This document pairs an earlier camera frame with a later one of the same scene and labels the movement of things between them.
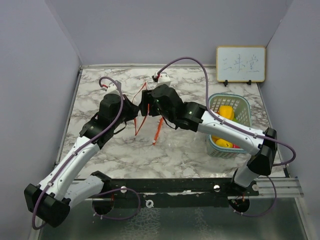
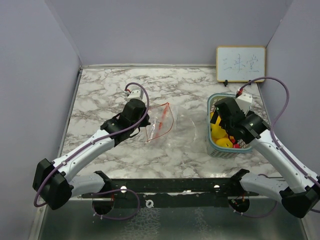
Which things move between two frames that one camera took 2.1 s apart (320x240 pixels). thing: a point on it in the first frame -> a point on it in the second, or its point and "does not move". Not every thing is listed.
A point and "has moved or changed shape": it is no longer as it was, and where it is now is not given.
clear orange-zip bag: [146, 127] has moved or changed shape
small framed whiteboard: [240, 64] does not move
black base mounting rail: [172, 192] does not move
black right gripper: [146, 99] -> [214, 117]
